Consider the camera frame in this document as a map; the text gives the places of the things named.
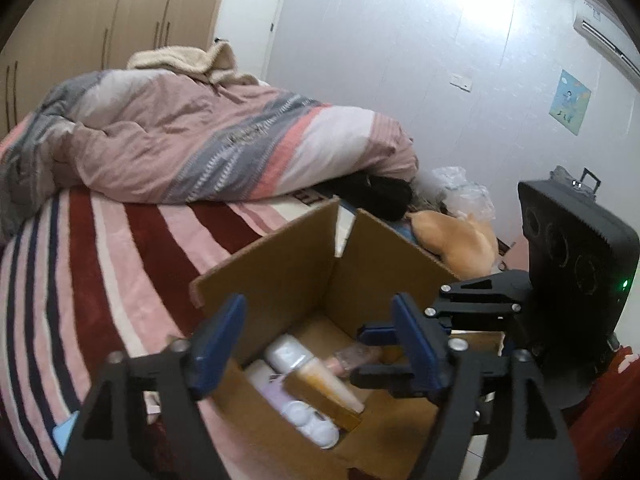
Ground pink cosmetic bottle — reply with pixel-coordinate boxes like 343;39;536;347
323;342;382;378

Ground white earbuds case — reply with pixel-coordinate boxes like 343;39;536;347
281;401;340;450

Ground black suitcase handle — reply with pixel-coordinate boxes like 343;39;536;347
574;168;602;200

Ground light blue flat card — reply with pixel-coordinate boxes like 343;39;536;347
52;411;79;454

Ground white bottle yellow label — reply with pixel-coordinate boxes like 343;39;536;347
265;334;364;414

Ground white door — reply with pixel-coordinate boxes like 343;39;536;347
213;0;283;80

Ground tan plush toy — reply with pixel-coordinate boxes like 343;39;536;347
406;210;499;280

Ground black clothing heap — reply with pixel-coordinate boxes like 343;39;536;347
314;171;412;222

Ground brown cardboard box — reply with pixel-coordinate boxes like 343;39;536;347
191;202;454;479

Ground pink grey striped duvet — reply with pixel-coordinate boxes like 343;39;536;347
1;70;419;240

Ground striped red pink bedspread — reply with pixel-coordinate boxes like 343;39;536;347
1;188;340;479

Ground white wall switch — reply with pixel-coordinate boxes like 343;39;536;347
449;74;473;92

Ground cartoon wall poster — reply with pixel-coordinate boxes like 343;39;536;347
549;70;591;136

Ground beige wooden wardrobe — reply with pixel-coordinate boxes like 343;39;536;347
1;0;220;133

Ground black camera housing right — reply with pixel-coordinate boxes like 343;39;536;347
518;180;639;339

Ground lavender box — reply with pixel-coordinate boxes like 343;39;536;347
244;360;295;413

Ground white air conditioner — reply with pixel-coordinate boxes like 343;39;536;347
573;0;640;86

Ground clear plastic bags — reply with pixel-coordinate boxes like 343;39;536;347
419;166;496;221

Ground red patterned sleeve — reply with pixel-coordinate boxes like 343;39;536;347
570;347;639;479

